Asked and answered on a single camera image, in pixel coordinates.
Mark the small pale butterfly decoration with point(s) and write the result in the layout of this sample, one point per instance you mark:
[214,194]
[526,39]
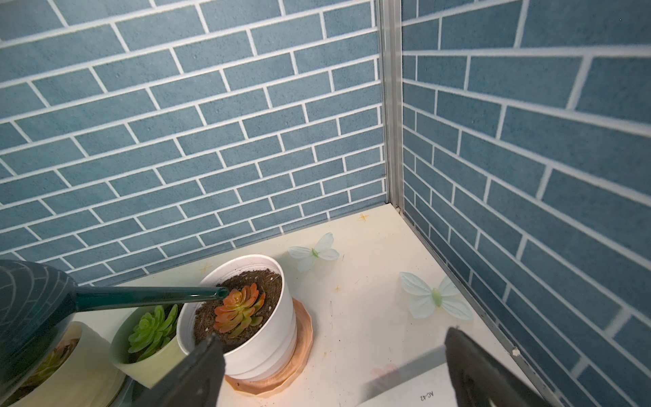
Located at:
[307,257]

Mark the pink-green succulent plant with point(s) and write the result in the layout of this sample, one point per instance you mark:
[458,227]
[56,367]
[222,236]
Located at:
[55,359]

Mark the cream wavy flower pot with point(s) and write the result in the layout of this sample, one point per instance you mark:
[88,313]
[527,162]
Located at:
[86,378]

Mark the red-orange succulent plant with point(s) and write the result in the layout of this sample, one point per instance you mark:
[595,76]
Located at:
[239,311]

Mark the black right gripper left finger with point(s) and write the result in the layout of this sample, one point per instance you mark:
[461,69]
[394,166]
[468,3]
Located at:
[196,381]

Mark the large pale butterfly decoration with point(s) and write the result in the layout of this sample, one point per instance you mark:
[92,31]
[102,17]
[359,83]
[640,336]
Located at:
[425,300]

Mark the white plastic flower pot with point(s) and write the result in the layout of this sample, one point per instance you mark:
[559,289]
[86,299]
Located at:
[259,352]

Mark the pink pot saucer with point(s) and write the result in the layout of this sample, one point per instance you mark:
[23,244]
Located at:
[296,364]

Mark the dark green pot saucer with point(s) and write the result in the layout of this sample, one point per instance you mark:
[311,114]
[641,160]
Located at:
[130,392]

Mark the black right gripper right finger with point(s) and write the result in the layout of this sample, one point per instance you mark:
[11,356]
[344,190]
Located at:
[479,379]

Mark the green wavy flower pot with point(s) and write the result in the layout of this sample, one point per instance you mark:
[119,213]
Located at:
[151,370]

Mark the dark green watering can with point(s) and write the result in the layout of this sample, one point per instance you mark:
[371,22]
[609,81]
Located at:
[38,303]

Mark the white flat box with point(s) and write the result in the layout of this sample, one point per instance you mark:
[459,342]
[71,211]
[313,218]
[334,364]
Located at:
[431,388]

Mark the bright green succulent plant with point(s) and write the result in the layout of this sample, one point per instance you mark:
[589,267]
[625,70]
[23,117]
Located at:
[154,330]

